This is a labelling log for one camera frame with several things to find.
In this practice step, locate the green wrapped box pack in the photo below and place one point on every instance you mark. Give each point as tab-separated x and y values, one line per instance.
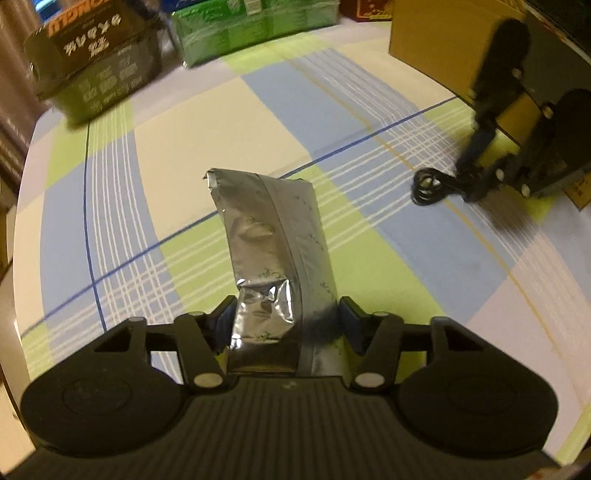
205	30

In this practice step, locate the silver foil pouch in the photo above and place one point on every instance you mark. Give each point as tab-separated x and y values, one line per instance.
286	320

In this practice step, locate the checkered tablecloth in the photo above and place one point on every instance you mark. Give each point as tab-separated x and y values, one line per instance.
115	219

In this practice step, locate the beige curtain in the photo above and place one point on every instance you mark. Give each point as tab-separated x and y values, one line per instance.
20	107

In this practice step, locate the dark red gift box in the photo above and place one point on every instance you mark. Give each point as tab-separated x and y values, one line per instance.
367	10

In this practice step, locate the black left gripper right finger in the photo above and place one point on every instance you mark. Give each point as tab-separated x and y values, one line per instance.
373	346

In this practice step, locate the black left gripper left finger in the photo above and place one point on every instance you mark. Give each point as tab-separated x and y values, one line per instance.
200	339

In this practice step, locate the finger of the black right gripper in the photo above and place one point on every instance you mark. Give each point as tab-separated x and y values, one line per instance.
468	164
477	181

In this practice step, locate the brown cardboard box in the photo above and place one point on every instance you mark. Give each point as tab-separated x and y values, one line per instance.
447	40

